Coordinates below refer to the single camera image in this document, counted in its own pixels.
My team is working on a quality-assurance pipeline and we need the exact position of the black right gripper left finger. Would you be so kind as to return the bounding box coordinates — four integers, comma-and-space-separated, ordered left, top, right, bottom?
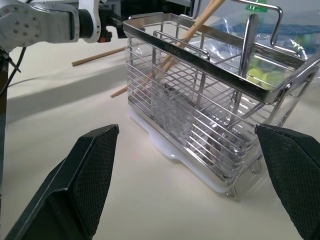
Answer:
4, 124, 120, 240

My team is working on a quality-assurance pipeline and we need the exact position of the dark upright bar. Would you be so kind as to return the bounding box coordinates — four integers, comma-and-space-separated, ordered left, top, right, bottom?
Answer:
0, 48, 9, 201

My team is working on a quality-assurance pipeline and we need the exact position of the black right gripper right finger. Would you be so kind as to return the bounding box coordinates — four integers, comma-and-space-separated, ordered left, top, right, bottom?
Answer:
254, 123, 320, 240

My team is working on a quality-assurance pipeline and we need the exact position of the wooden chopstick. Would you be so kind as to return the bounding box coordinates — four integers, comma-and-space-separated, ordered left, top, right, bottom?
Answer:
71, 47, 126, 67
110, 0, 219, 98
131, 0, 226, 99

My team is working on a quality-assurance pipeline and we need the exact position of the clear plastic bag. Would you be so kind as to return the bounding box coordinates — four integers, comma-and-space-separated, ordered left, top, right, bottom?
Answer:
189, 0, 320, 92

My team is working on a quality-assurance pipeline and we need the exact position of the metal spoon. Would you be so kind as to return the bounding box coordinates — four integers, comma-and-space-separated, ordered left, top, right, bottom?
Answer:
205, 13, 260, 161

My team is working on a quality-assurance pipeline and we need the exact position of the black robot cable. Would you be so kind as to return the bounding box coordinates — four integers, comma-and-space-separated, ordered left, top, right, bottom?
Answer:
0, 46, 28, 99

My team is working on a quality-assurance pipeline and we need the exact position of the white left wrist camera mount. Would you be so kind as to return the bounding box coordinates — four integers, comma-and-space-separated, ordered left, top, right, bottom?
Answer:
77, 0, 103, 44

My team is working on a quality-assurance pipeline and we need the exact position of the stainless steel wire basket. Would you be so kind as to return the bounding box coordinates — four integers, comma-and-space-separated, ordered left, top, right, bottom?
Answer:
122, 0, 320, 202

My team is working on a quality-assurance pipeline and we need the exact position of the white plastic drip tray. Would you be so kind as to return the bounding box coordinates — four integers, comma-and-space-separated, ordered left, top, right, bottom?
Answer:
127, 106, 230, 194

